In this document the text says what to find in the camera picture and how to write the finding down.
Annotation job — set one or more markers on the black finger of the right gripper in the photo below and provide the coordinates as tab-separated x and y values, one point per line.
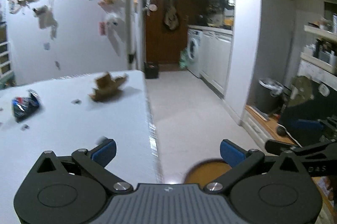
309	125

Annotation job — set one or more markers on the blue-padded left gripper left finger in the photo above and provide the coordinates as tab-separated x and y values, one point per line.
94	162

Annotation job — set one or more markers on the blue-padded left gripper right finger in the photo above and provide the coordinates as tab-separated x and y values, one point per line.
243	164

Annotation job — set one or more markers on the crushed blue Pepsi can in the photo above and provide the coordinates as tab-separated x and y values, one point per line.
24	107

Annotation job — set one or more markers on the brown rimmed trash bin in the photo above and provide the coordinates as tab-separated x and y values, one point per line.
206	171

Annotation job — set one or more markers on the dark grey trash can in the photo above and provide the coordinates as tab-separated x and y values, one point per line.
267	95

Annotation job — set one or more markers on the torn brown cardboard box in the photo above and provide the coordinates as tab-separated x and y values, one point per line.
107	86

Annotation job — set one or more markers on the black crate on floor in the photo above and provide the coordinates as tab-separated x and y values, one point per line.
151	70

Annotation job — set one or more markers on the green plastic bag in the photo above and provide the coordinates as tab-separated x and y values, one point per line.
183	59

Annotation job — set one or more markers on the white kitchen cabinets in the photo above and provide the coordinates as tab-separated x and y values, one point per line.
216	53

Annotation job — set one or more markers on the white drawer storage unit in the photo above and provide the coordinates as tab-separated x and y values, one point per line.
5	59

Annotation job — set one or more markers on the brown wooden door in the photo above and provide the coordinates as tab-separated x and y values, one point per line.
166	31

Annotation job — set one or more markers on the white washing machine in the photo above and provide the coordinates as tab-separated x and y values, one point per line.
194	41

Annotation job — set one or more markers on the white plush sheep decoration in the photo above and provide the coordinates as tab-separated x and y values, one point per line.
112	19

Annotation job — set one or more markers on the bag hanging on door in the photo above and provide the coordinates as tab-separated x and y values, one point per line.
171	19

